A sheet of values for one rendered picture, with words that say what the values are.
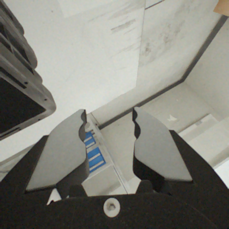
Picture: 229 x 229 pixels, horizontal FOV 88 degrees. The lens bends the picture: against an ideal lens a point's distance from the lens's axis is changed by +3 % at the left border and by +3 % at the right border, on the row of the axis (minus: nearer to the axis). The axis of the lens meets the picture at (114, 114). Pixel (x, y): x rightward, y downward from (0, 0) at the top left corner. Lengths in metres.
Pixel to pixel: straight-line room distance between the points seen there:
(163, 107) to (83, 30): 2.86
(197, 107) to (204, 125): 0.43
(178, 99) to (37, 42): 3.16
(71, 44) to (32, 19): 0.10
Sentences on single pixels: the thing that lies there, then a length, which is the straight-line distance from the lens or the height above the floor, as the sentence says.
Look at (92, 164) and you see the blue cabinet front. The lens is 1.91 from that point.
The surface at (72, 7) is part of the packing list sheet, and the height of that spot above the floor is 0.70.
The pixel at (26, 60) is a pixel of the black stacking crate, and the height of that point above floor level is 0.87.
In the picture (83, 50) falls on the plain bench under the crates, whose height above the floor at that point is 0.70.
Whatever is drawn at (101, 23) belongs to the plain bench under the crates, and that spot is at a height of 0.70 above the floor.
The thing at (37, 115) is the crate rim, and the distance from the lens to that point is 0.20.
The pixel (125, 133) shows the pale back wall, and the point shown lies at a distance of 2.78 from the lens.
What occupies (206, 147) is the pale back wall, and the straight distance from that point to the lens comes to 3.17.
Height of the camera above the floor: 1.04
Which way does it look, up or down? 22 degrees down
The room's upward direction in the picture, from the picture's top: 148 degrees clockwise
